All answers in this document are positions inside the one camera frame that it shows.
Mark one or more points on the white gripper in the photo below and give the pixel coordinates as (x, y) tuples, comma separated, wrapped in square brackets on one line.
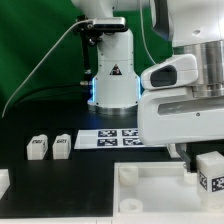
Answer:
[(174, 116)]

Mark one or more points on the white obstacle left piece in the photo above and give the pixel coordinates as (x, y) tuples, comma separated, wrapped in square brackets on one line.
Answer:
[(4, 181)]

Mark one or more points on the black camera stand pole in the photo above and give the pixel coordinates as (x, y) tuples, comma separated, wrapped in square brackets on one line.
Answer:
[(89, 38)]

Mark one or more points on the white sheet with tags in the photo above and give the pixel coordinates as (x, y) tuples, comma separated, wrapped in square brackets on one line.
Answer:
[(108, 138)]

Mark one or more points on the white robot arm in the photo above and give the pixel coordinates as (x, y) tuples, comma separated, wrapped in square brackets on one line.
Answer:
[(192, 27)]

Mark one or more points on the grey camera on stand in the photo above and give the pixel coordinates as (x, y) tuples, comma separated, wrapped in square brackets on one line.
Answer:
[(109, 24)]

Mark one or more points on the white square tabletop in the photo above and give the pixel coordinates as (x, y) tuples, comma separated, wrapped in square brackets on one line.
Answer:
[(158, 193)]

